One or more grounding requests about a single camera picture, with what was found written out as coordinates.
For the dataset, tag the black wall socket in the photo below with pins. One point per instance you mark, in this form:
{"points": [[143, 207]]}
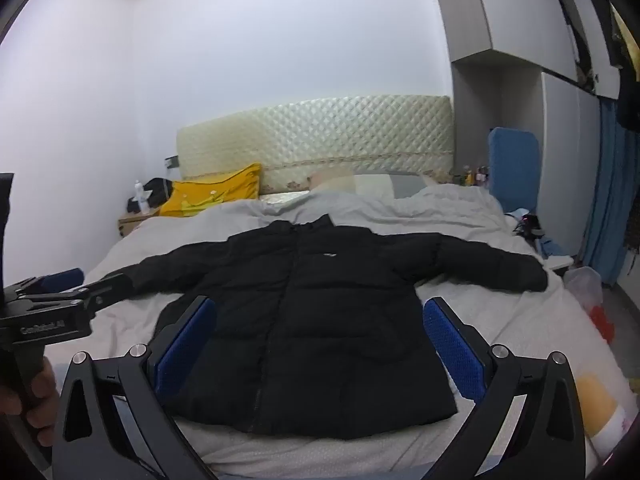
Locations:
{"points": [[172, 162]]}

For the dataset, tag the cream quilted headboard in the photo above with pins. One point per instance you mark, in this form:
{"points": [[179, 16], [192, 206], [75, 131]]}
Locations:
{"points": [[325, 135]]}

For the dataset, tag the grey pillow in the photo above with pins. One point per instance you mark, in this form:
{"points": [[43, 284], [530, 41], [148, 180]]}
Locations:
{"points": [[375, 185]]}

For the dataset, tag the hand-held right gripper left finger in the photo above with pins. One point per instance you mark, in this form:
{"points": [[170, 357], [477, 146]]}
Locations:
{"points": [[185, 345]]}

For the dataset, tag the wooden nightstand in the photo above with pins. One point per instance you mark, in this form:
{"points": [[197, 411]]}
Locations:
{"points": [[132, 222]]}

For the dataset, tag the white bottle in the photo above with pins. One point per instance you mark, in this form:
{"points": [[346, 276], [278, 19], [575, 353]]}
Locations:
{"points": [[141, 197]]}

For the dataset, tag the grey patterned duvet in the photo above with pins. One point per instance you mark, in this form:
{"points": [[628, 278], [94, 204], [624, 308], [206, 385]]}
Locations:
{"points": [[450, 225]]}

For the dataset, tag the person's left hand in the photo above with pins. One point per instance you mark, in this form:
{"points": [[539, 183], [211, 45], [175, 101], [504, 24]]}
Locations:
{"points": [[45, 405]]}

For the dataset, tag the clear plastic bag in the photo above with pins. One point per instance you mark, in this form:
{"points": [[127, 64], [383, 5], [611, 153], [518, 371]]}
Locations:
{"points": [[582, 285]]}

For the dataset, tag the black puffer jacket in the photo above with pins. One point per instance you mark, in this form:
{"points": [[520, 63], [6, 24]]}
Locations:
{"points": [[310, 310]]}

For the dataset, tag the orange and white pillow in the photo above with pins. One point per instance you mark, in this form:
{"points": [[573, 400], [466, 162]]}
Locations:
{"points": [[597, 400]]}

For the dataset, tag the row of small bottles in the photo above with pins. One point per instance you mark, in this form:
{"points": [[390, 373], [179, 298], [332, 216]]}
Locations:
{"points": [[472, 175]]}

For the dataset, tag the blue cloth on shelf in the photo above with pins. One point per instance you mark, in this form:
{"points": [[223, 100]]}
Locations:
{"points": [[515, 170]]}

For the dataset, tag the black bag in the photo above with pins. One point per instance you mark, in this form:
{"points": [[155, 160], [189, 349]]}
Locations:
{"points": [[159, 187]]}

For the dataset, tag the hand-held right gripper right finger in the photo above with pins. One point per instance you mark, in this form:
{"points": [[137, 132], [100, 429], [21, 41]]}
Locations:
{"points": [[455, 355]]}

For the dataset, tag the yellow pillow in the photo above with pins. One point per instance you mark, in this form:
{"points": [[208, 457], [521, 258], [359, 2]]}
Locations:
{"points": [[210, 195]]}

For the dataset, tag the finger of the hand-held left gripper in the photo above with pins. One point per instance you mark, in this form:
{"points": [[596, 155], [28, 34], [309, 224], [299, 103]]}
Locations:
{"points": [[107, 287], [62, 278]]}

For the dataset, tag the light blue cloth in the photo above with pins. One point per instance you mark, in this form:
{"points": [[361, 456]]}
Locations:
{"points": [[550, 247]]}

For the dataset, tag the blue curtain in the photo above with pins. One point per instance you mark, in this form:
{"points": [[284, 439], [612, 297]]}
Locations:
{"points": [[610, 185]]}

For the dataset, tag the white wardrobe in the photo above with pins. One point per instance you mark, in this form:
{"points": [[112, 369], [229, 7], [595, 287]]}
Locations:
{"points": [[560, 160]]}

